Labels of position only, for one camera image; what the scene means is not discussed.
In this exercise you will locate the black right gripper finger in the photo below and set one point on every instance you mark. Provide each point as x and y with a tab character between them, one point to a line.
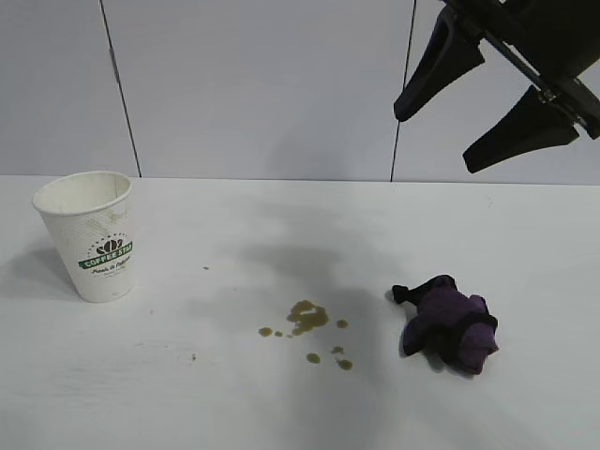
440	65
525	126

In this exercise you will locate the purple and black cloth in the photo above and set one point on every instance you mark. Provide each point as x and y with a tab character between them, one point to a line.
440	319

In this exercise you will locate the brown coffee spill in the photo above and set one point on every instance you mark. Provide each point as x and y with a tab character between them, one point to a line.
307	316

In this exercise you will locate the white paper coffee cup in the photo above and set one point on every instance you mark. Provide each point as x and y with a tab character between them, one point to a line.
89	234

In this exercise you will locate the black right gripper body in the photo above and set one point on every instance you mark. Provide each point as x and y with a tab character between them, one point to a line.
539	37

